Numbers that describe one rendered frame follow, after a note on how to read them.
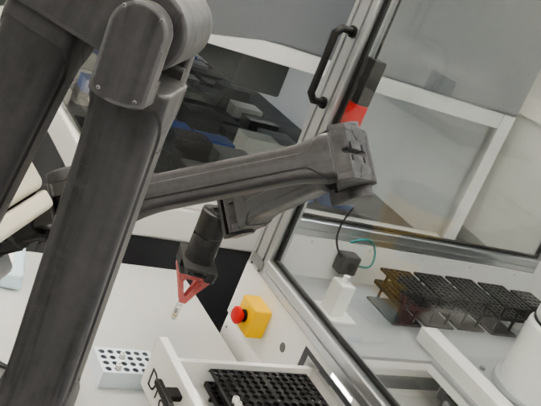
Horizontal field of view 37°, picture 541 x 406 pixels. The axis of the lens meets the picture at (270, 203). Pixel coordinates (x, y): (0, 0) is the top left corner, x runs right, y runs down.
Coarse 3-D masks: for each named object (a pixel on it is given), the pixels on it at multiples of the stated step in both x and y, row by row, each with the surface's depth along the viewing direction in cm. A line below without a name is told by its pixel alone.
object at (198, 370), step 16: (192, 368) 156; (208, 368) 157; (224, 368) 159; (240, 368) 161; (256, 368) 163; (272, 368) 164; (288, 368) 166; (304, 368) 169; (320, 384) 166; (208, 400) 156; (320, 400) 166; (336, 400) 162
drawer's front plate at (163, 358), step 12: (156, 348) 152; (168, 348) 149; (156, 360) 151; (168, 360) 147; (144, 372) 155; (156, 372) 150; (168, 372) 146; (180, 372) 144; (144, 384) 154; (168, 384) 146; (180, 384) 142; (192, 384) 142; (156, 396) 149; (192, 396) 138
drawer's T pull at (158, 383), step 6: (156, 384) 142; (162, 384) 141; (162, 390) 140; (168, 390) 140; (174, 390) 141; (162, 396) 139; (168, 396) 139; (174, 396) 139; (180, 396) 140; (168, 402) 137
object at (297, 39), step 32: (224, 0) 198; (256, 0) 201; (288, 0) 205; (320, 0) 209; (352, 0) 212; (224, 32) 202; (256, 32) 205; (288, 32) 209; (320, 32) 213; (288, 64) 214; (64, 128) 249; (32, 160) 299; (64, 160) 244; (160, 224) 220; (192, 224) 224; (128, 256) 223; (160, 256) 227; (224, 256) 236; (224, 288) 242; (224, 320) 248
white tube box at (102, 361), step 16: (96, 352) 163; (112, 352) 166; (128, 352) 168; (144, 352) 170; (96, 368) 161; (112, 368) 160; (128, 368) 162; (144, 368) 164; (112, 384) 160; (128, 384) 162
